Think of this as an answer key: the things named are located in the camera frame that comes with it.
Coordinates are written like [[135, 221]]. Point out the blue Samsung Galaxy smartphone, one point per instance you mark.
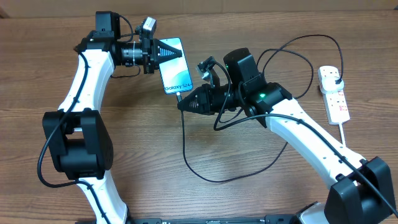
[[175, 73]]

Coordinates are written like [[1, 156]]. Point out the white charger plug adapter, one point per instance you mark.
[[330, 85]]

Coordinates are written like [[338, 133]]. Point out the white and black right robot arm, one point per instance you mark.
[[360, 190]]

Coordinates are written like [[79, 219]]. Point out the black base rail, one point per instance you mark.
[[268, 219]]

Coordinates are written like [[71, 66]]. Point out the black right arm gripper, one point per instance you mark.
[[205, 96]]

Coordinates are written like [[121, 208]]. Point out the white power strip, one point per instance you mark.
[[335, 103]]

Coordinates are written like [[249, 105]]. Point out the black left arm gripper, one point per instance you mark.
[[155, 46]]

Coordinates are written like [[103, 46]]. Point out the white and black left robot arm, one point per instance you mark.
[[78, 149]]

